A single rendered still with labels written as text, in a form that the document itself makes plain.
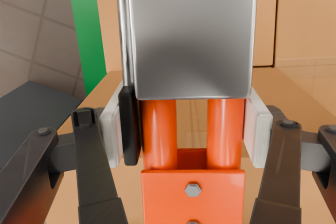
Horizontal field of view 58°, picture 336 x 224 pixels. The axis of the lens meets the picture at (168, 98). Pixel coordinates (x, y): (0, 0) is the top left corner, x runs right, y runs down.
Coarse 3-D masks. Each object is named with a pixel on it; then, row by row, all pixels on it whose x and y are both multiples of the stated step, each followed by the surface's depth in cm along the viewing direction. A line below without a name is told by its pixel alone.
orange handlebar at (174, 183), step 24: (144, 120) 17; (168, 120) 17; (216, 120) 17; (240, 120) 17; (144, 144) 18; (168, 144) 18; (216, 144) 18; (240, 144) 18; (144, 168) 19; (168, 168) 18; (192, 168) 21; (216, 168) 18; (144, 192) 18; (168, 192) 18; (192, 192) 18; (216, 192) 18; (240, 192) 18; (144, 216) 19; (168, 216) 19; (192, 216) 19; (216, 216) 19; (240, 216) 19
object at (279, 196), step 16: (288, 128) 14; (272, 144) 12; (288, 144) 12; (272, 160) 11; (288, 160) 11; (272, 176) 10; (288, 176) 10; (272, 192) 10; (288, 192) 10; (256, 208) 8; (272, 208) 8; (288, 208) 8
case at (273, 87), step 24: (120, 72) 71; (264, 72) 67; (96, 96) 55; (264, 96) 52; (288, 96) 52; (192, 120) 44; (312, 120) 43; (192, 144) 37; (120, 168) 35; (240, 168) 35; (72, 192) 37; (120, 192) 37; (312, 192) 35; (48, 216) 38; (72, 216) 38; (312, 216) 36
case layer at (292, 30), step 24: (264, 0) 66; (288, 0) 66; (312, 0) 66; (264, 24) 68; (288, 24) 68; (312, 24) 67; (264, 48) 70; (288, 48) 69; (312, 48) 69; (288, 72) 71; (312, 72) 71; (312, 96) 73
